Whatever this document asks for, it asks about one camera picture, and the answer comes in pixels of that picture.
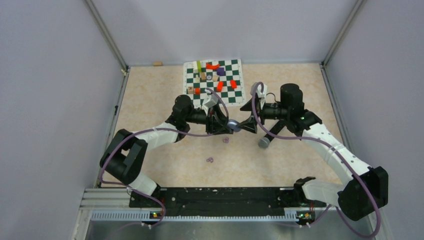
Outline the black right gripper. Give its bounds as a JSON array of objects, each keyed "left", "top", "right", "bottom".
[{"left": 236, "top": 95, "right": 290, "bottom": 133}]

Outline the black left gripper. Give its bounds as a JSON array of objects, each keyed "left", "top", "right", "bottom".
[{"left": 184, "top": 102, "right": 235, "bottom": 136}]

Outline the grey-blue earbud case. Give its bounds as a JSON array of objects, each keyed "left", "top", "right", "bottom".
[{"left": 226, "top": 119, "right": 241, "bottom": 132}]

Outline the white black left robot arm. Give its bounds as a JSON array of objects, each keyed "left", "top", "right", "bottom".
[{"left": 99, "top": 95, "right": 234, "bottom": 207}]

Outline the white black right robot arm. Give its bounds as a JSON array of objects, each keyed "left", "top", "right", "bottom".
[{"left": 239, "top": 82, "right": 389, "bottom": 221}]

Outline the black microphone grey head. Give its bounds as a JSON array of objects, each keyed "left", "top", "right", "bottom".
[{"left": 258, "top": 120, "right": 285, "bottom": 149}]

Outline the red cylinder block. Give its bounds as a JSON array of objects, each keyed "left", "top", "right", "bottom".
[{"left": 216, "top": 81, "right": 224, "bottom": 93}]

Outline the red block right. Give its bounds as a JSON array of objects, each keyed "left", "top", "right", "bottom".
[{"left": 230, "top": 79, "right": 238, "bottom": 90}]

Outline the green white chessboard mat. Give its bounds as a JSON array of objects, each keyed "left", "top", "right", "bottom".
[{"left": 182, "top": 59, "right": 247, "bottom": 108}]

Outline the purple block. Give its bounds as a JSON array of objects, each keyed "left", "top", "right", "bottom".
[{"left": 216, "top": 67, "right": 226, "bottom": 76}]

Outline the red arch block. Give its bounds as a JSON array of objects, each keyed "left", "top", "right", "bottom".
[{"left": 205, "top": 62, "right": 220, "bottom": 71}]

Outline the yellow-green block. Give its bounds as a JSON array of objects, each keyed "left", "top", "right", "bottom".
[{"left": 195, "top": 60, "right": 202, "bottom": 73}]

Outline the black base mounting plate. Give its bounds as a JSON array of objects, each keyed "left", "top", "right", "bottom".
[{"left": 129, "top": 187, "right": 326, "bottom": 217}]

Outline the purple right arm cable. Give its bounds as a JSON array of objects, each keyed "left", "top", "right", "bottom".
[{"left": 251, "top": 82, "right": 382, "bottom": 239}]

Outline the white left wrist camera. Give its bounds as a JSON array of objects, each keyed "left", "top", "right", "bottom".
[{"left": 201, "top": 94, "right": 218, "bottom": 112}]

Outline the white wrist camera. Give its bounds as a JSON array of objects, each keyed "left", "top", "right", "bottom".
[
  {"left": 250, "top": 82, "right": 268, "bottom": 107},
  {"left": 201, "top": 94, "right": 218, "bottom": 112}
]

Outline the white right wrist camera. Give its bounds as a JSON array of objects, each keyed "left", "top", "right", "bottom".
[{"left": 250, "top": 82, "right": 268, "bottom": 107}]

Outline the aluminium frame rail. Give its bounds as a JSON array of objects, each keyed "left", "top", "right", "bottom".
[{"left": 71, "top": 187, "right": 395, "bottom": 240}]

